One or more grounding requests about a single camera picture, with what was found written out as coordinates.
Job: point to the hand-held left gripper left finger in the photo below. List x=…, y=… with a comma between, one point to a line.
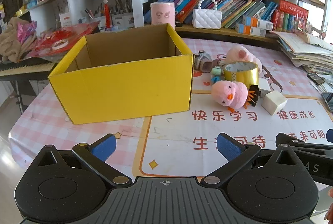
x=104, y=148

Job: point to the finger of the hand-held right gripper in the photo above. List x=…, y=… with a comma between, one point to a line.
x=294, y=142
x=330, y=136

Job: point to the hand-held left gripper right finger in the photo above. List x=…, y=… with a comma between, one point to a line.
x=229, y=148

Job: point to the pink chick plush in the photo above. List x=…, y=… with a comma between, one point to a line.
x=231, y=91

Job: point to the yellow cardboard box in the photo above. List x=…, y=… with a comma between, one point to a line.
x=124, y=88

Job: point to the blue crinkled wrapper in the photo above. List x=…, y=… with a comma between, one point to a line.
x=213, y=79

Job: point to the yellow tape roll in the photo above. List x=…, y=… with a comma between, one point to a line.
x=242, y=79

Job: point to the grey purple toy truck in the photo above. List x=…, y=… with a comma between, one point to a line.
x=201, y=59

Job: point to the pink pig plush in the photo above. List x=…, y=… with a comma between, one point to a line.
x=239, y=53

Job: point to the person's right hand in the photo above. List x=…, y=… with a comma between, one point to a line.
x=331, y=192

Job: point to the small white box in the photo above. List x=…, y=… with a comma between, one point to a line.
x=273, y=103

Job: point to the pink printed table mat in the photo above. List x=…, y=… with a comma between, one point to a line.
x=177, y=135

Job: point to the black smartphone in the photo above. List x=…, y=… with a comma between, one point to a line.
x=316, y=78

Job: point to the black orange hair clip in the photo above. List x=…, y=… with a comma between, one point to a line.
x=253, y=91

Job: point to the small mint green toy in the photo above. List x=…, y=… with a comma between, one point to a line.
x=216, y=71

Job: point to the stack of papers and booklets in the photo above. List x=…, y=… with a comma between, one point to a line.
x=307, y=49

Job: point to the black keyboard stand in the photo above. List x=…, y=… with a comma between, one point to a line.
x=19, y=96

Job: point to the white tape roll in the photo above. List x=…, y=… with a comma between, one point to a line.
x=56, y=46

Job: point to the black keyboard piano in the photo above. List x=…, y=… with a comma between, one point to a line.
x=23, y=66

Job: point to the pile of red paper decorations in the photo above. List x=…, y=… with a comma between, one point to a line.
x=75, y=31

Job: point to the orange blue white carton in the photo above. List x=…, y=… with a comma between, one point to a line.
x=251, y=29
x=257, y=22

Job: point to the row of thick dictionaries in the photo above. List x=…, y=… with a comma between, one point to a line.
x=286, y=18

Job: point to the white holder with tools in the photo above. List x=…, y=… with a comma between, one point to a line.
x=122, y=18

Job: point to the white red label card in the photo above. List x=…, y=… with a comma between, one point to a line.
x=65, y=20

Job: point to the red tassel ornament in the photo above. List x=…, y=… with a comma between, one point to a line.
x=107, y=14

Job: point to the beige blanket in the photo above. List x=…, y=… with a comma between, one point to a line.
x=13, y=42

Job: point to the pink foil ribbon bundle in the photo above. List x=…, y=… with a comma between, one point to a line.
x=26, y=31

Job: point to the row of leaning colourful books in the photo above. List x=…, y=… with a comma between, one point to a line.
x=229, y=3

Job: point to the pink cylindrical canister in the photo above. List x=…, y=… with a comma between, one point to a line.
x=162, y=13

